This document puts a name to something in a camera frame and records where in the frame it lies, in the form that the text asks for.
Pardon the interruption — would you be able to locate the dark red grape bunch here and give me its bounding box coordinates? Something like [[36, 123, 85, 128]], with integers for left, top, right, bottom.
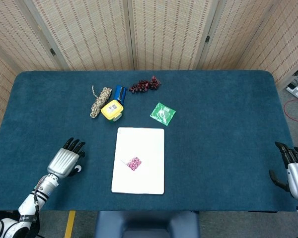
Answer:
[[128, 75, 161, 94]]

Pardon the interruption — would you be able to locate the yellow lidded box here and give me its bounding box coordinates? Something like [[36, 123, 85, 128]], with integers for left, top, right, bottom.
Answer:
[[100, 99, 125, 123]]

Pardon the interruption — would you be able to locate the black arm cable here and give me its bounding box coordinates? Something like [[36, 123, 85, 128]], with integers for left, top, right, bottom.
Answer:
[[27, 190, 41, 238]]

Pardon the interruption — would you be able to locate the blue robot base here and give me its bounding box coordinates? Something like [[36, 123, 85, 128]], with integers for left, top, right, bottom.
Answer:
[[94, 210, 201, 238]]

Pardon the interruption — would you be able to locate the teal table cloth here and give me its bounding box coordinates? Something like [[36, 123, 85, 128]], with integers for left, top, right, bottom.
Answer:
[[0, 70, 298, 212]]

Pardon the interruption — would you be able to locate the blue rectangular box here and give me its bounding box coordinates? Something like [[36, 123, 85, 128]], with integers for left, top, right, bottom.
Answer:
[[113, 85, 128, 105]]

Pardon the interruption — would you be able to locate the bamboo folding screen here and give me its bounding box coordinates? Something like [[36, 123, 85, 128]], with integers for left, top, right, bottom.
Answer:
[[0, 0, 298, 134]]

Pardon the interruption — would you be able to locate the green plastic packet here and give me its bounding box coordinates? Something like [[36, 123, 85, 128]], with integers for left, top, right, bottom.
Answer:
[[149, 102, 176, 126]]

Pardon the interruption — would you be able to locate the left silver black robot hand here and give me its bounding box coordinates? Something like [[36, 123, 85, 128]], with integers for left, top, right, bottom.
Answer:
[[47, 137, 86, 179]]

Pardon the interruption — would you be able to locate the red cable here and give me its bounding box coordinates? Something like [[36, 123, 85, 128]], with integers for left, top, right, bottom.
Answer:
[[283, 99, 298, 122]]

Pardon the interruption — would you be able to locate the beige rope bundle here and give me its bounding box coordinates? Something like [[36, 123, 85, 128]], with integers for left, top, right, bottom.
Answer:
[[89, 85, 113, 119]]

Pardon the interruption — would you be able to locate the pink patterned square packet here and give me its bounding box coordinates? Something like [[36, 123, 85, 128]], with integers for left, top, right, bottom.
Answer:
[[127, 156, 143, 172]]

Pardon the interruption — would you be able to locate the white magnetic board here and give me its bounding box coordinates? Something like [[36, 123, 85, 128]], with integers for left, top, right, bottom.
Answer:
[[111, 127, 165, 195]]

